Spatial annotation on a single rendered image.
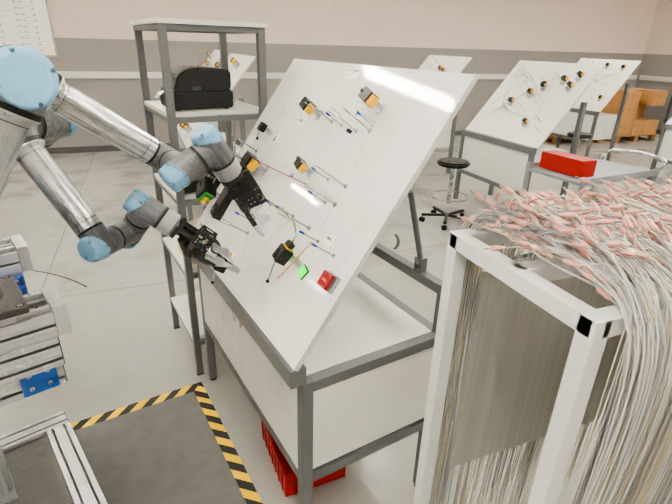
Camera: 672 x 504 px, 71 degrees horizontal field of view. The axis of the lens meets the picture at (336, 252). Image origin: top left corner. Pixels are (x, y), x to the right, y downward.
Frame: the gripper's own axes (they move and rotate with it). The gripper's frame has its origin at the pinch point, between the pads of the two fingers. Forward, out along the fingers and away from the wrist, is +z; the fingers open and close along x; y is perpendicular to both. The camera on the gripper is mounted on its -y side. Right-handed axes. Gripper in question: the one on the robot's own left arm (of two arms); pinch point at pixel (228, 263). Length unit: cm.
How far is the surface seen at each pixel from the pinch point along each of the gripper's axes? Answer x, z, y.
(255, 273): 10.6, 14.2, -20.1
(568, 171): 208, 180, -27
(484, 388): -16, 58, 60
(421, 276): 31, 62, 14
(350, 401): -19, 59, 1
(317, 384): -21.2, 42.0, 7.5
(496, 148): 348, 220, -158
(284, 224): 28.9, 12.3, -9.1
